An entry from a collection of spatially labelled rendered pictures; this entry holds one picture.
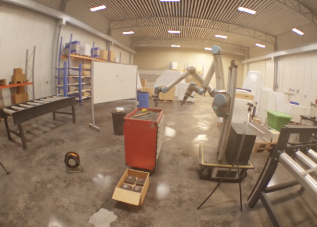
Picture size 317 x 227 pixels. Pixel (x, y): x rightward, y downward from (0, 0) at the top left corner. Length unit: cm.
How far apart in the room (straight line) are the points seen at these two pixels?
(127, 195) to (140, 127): 89
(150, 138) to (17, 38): 867
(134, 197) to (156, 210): 34
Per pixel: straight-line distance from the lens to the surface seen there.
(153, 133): 180
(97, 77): 394
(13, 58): 885
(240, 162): 228
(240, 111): 490
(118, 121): 344
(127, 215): 176
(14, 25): 922
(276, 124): 448
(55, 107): 419
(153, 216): 174
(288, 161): 153
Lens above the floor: 148
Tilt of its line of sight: 12 degrees down
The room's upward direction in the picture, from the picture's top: 3 degrees clockwise
